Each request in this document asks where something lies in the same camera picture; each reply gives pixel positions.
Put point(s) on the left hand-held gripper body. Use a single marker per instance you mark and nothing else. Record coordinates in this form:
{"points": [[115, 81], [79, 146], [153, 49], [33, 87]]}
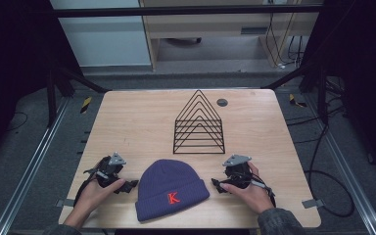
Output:
{"points": [[108, 169]]}

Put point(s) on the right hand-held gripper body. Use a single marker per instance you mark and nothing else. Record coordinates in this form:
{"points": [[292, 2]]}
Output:
{"points": [[238, 173]]}

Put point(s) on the purple knit beanie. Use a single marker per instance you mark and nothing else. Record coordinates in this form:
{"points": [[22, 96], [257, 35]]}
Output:
{"points": [[169, 189]]}

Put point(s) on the person's right hand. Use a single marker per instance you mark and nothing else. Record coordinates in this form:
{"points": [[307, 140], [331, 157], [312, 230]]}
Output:
{"points": [[252, 196]]}

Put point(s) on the person's left hand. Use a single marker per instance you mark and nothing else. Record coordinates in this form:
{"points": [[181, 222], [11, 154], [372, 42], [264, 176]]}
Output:
{"points": [[96, 195]]}

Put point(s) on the yellow black striped tape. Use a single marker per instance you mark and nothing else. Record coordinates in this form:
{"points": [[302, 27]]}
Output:
{"points": [[85, 104], [296, 100]]}

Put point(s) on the grey round table grommet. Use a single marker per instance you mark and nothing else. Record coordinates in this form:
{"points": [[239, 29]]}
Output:
{"points": [[222, 102]]}

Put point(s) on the black metal stand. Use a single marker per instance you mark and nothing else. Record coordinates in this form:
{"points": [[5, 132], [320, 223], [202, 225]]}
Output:
{"points": [[310, 81], [62, 84]]}

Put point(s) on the white cabinet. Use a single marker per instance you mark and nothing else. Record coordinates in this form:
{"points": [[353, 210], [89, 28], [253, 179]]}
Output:
{"points": [[101, 36]]}

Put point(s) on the dark curtain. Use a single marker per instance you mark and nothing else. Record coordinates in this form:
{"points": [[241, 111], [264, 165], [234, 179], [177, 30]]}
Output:
{"points": [[9, 75], [362, 78]]}

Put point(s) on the grey table bracket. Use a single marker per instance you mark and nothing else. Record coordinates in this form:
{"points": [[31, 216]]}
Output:
{"points": [[312, 203], [64, 203]]}

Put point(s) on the aluminium rail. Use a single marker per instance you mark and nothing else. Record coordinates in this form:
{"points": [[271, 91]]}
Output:
{"points": [[29, 169], [349, 169]]}

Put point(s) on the black horizontal frame bar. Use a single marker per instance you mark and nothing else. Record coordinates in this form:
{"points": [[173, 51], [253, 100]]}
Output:
{"points": [[176, 11]]}

